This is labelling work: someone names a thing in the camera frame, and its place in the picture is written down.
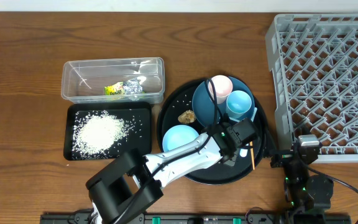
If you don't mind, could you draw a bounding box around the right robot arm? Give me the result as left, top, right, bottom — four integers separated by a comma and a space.
269, 128, 333, 224

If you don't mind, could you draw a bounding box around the brown food scrap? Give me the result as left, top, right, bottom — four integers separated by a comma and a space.
178, 110, 196, 124

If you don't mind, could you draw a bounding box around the grey dishwasher rack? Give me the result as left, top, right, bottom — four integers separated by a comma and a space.
265, 14, 358, 163

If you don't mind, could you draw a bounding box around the wooden chopstick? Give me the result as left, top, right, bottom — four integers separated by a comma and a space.
249, 141, 255, 170

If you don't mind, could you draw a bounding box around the light blue cup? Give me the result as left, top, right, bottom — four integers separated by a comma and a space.
226, 90, 252, 119

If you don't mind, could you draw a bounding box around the clear plastic bin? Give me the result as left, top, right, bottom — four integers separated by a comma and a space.
61, 57, 165, 104

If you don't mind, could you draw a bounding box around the yellow green snack wrapper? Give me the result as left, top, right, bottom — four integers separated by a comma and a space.
104, 82, 125, 95

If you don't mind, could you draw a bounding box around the round black tray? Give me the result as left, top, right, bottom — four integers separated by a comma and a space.
156, 79, 269, 185

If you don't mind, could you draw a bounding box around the pile of white rice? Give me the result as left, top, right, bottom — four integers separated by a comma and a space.
71, 109, 147, 159

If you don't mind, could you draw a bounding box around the pink cup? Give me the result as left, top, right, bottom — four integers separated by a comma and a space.
208, 75, 233, 104

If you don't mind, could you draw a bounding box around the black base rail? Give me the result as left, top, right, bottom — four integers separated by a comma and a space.
40, 212, 285, 224

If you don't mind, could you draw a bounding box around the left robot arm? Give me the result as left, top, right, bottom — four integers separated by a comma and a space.
86, 124, 254, 223

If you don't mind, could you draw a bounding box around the foil wrapper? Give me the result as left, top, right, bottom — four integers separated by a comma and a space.
123, 78, 144, 95

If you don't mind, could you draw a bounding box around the light blue spoon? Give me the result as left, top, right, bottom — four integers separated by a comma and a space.
229, 108, 257, 157

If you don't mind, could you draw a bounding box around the black rectangular tray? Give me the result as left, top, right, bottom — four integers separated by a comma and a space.
63, 102, 152, 161

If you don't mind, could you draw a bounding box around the light blue bowl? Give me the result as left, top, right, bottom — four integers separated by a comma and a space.
162, 124, 200, 152

